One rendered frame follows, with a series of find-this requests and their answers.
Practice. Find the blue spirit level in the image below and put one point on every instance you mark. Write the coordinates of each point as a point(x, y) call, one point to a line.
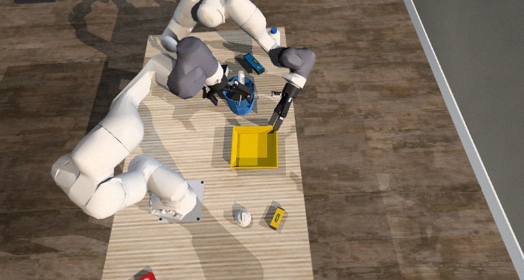
point(254, 64)

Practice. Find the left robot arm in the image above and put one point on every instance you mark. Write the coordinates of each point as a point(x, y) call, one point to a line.
point(250, 19)

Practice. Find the white bottle with blue cap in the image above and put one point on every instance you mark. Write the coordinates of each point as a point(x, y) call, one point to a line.
point(275, 34)

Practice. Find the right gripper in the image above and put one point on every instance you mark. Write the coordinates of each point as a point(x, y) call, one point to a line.
point(224, 85)

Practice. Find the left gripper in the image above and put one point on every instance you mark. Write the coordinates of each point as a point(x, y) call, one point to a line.
point(283, 106)

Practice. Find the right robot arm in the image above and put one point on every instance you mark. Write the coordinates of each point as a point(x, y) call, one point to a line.
point(86, 174)

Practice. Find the yellow pocket level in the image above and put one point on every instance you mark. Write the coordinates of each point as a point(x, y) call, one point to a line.
point(277, 218)

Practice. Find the yellow square tray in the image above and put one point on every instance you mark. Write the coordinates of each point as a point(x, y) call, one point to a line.
point(254, 147)

